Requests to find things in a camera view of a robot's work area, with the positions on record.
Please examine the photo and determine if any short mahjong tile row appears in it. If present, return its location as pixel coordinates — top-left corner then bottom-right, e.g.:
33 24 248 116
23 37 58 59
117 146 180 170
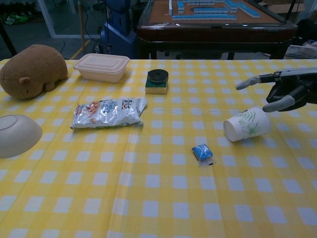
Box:
193 8 229 14

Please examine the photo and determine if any white paper cup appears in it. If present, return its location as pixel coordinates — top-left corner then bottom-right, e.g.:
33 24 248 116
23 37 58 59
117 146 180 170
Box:
223 106 272 142

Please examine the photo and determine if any white printed bag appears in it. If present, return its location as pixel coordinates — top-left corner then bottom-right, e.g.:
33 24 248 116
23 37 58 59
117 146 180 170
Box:
286 39 317 60

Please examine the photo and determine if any blue machine base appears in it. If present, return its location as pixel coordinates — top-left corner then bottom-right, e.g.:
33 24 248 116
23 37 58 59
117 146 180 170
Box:
100 0 139 60

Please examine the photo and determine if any beige upturned bowl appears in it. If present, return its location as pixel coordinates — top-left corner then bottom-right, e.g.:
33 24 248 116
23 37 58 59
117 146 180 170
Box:
0 114 43 159

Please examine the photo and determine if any wooden pole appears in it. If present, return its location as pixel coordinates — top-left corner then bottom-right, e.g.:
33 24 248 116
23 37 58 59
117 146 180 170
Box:
78 0 86 50

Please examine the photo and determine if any beige lidded food container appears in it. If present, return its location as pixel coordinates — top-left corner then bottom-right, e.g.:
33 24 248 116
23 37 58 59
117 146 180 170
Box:
73 53 131 83

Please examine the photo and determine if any long mahjong tile row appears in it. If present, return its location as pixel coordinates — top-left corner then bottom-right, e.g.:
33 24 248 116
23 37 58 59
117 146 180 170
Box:
171 14 238 21

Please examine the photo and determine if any diagonal mahjong tile row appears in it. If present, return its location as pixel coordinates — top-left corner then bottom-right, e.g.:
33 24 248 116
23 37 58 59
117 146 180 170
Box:
224 0 261 19

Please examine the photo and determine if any brown capybara plush toy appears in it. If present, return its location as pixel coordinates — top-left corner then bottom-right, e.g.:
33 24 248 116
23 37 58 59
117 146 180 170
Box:
0 44 68 100

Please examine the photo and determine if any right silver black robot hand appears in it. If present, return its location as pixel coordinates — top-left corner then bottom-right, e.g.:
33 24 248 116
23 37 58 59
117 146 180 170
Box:
235 66 317 113

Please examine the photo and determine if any dark wooden mahjong table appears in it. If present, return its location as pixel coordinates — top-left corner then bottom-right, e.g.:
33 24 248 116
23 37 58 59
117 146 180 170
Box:
136 0 299 60

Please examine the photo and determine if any yellow white checkered tablecloth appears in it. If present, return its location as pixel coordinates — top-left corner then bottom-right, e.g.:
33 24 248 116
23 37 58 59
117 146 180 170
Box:
0 59 317 238

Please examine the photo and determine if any black round disc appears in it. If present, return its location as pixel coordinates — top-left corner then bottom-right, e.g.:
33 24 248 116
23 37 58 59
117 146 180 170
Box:
147 69 169 84

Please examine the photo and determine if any glass door frame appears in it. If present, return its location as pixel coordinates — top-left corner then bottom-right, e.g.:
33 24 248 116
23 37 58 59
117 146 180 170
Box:
43 0 82 39

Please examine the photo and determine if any silver printed snack bag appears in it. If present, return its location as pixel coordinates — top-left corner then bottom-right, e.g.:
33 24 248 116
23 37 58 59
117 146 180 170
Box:
70 97 148 133

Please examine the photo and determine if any green yellow sponge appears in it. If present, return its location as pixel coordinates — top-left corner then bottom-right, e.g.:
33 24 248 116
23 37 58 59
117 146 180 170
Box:
145 75 169 95

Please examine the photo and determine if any small blue wrapped packet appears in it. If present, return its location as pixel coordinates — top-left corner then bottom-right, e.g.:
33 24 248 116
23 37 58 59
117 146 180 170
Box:
191 143 215 167

